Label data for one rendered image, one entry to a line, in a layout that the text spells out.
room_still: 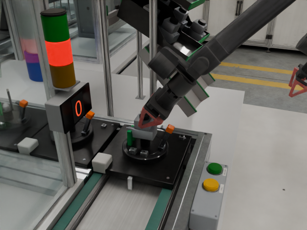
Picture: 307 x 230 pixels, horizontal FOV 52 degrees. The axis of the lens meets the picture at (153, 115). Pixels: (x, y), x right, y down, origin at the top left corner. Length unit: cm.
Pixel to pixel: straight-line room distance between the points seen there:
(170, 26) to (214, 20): 391
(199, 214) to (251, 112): 75
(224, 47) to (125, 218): 49
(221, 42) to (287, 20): 412
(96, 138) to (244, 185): 49
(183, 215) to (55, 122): 37
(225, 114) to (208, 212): 68
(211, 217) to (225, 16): 428
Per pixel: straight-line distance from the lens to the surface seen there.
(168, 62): 80
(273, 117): 144
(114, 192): 92
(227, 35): 78
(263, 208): 100
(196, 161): 96
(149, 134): 90
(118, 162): 93
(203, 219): 81
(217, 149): 118
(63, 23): 66
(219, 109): 144
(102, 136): 104
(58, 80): 69
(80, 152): 99
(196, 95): 120
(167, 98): 82
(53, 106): 69
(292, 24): 490
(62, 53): 67
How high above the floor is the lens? 155
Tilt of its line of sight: 31 degrees down
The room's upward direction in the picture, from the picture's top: straight up
